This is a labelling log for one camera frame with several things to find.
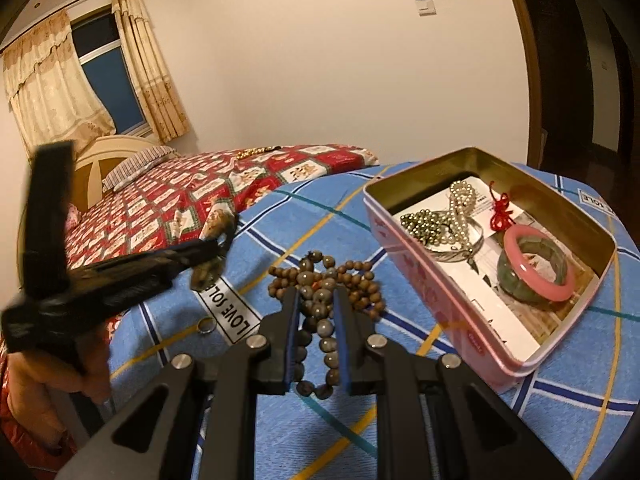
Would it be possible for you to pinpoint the pink pillow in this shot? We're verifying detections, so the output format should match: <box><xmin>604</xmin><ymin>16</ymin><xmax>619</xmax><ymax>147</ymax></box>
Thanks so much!
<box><xmin>65</xmin><ymin>204</ymin><xmax>82</xmax><ymax>233</ymax></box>

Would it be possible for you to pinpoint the yellow patterned left curtain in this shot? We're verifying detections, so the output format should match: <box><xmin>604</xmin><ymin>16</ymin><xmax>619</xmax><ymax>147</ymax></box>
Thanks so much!
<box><xmin>2</xmin><ymin>10</ymin><xmax>116</xmax><ymax>157</ymax></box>

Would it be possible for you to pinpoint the green jade bead bracelet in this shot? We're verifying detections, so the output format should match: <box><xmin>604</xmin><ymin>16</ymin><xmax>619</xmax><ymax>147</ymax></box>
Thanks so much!
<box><xmin>496</xmin><ymin>234</ymin><xmax>572</xmax><ymax>305</ymax></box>

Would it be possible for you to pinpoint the red teddy bear bedspread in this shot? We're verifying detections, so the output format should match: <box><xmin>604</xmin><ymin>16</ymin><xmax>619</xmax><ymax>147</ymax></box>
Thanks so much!
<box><xmin>0</xmin><ymin>143</ymin><xmax>380</xmax><ymax>376</ymax></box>

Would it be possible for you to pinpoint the blue plaid blanket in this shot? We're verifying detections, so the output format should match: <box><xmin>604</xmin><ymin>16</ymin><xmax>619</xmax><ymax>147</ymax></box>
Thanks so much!
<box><xmin>110</xmin><ymin>167</ymin><xmax>639</xmax><ymax>479</ymax></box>

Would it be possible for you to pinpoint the gold bead chain on bed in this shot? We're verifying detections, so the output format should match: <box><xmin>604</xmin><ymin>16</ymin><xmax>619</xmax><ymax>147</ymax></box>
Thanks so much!
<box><xmin>233</xmin><ymin>146</ymin><xmax>282</xmax><ymax>161</ymax></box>

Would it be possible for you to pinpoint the yellow patterned curtain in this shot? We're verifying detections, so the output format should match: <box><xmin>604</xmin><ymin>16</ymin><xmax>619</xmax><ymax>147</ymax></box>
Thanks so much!
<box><xmin>112</xmin><ymin>0</ymin><xmax>191</xmax><ymax>144</ymax></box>
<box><xmin>2</xmin><ymin>10</ymin><xmax>116</xmax><ymax>157</ymax></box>

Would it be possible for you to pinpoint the pink metal tin box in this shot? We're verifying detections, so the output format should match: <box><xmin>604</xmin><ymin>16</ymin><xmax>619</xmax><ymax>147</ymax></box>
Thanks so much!
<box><xmin>363</xmin><ymin>148</ymin><xmax>617</xmax><ymax>392</ymax></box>

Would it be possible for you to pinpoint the red knotted cord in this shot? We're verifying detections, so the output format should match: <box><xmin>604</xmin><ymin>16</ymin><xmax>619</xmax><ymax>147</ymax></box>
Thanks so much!
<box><xmin>488</xmin><ymin>181</ymin><xmax>516</xmax><ymax>233</ymax></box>

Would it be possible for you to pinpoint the grey large bead bracelet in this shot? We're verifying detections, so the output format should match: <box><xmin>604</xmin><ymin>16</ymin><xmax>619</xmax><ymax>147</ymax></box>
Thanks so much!
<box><xmin>292</xmin><ymin>268</ymin><xmax>352</xmax><ymax>401</ymax></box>

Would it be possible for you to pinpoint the cream wooden headboard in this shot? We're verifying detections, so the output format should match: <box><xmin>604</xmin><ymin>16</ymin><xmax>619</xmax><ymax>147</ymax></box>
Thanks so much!
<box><xmin>70</xmin><ymin>136</ymin><xmax>157</xmax><ymax>212</ymax></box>

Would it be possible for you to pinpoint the yellow patterned right curtain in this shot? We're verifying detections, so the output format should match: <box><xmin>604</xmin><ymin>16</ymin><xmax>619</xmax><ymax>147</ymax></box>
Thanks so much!
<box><xmin>112</xmin><ymin>0</ymin><xmax>191</xmax><ymax>144</ymax></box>

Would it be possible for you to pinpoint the white wall switch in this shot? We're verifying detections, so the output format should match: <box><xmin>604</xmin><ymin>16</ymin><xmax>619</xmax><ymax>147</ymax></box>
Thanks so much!
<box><xmin>414</xmin><ymin>0</ymin><xmax>437</xmax><ymax>16</ymax></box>

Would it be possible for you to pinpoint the pink bangle bracelet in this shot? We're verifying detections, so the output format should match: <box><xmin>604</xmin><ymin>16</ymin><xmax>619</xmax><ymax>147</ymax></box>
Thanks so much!
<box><xmin>502</xmin><ymin>224</ymin><xmax>577</xmax><ymax>304</ymax></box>

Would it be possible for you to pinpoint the white pearl necklace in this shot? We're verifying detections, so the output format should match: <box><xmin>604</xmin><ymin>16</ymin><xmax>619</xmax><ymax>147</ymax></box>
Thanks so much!
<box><xmin>447</xmin><ymin>180</ymin><xmax>478</xmax><ymax>256</ymax></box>

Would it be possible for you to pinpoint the wooden door frame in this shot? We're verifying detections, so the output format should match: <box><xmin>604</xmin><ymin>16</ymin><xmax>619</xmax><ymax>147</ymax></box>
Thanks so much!
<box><xmin>512</xmin><ymin>0</ymin><xmax>546</xmax><ymax>169</ymax></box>

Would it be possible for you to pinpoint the striped pillow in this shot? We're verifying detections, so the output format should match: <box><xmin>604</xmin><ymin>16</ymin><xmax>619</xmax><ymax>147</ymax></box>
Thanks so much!
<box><xmin>102</xmin><ymin>145</ymin><xmax>179</xmax><ymax>192</ymax></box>

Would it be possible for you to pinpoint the person's left hand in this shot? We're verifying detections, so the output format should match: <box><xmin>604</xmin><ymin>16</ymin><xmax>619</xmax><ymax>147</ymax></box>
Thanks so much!
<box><xmin>6</xmin><ymin>328</ymin><xmax>114</xmax><ymax>451</ymax></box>

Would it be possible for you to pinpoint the brown wooden bead mala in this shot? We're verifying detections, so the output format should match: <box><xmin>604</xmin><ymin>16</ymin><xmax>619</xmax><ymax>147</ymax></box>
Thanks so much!
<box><xmin>268</xmin><ymin>250</ymin><xmax>386</xmax><ymax>323</ymax></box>

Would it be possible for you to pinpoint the dark pearl necklace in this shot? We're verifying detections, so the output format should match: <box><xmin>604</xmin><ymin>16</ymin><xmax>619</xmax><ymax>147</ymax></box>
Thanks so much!
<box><xmin>399</xmin><ymin>209</ymin><xmax>454</xmax><ymax>248</ymax></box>

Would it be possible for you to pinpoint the printed paper leaflet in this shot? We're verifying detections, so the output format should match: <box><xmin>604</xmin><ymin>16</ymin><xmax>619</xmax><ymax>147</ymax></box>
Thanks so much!
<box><xmin>393</xmin><ymin>177</ymin><xmax>600</xmax><ymax>364</ymax></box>

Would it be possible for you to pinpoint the silver bangle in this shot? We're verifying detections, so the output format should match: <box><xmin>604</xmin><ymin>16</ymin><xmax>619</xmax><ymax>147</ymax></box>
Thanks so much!
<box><xmin>427</xmin><ymin>222</ymin><xmax>485</xmax><ymax>263</ymax></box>

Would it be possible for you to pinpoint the window with blue blind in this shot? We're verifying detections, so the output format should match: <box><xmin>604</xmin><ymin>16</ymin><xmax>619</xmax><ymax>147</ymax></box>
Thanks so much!
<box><xmin>72</xmin><ymin>8</ymin><xmax>148</xmax><ymax>134</ymax></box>

